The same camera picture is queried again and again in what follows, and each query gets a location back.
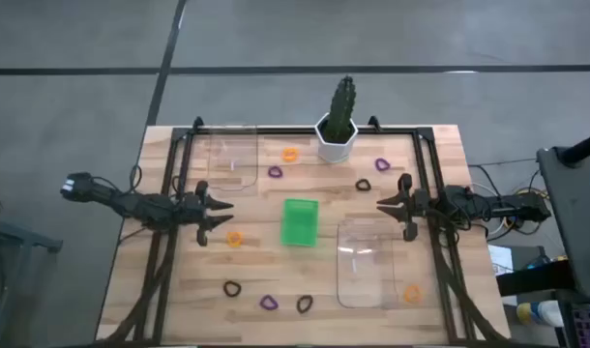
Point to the clear plastic bin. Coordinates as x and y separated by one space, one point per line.
232 145
367 270

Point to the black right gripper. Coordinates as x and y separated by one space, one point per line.
416 203

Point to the white bottle yellow cap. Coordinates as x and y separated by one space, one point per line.
541 313

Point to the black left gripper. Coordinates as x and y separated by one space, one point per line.
191 212

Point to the black metal table frame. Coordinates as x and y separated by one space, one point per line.
285 129

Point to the white hexagonal plant pot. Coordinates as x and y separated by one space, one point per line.
333 152

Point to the black shelf board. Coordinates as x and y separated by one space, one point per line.
532 278

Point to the green cactus plant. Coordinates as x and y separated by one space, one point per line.
341 111

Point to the green plastic slotted basket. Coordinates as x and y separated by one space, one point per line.
300 222

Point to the white paper sheet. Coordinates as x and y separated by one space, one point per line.
500 258

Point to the grey metal stand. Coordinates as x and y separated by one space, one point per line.
14 234

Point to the grid patterned crate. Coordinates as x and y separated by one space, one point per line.
587 328

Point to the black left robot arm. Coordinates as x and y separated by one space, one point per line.
140 205

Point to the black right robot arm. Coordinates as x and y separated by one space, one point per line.
517 208

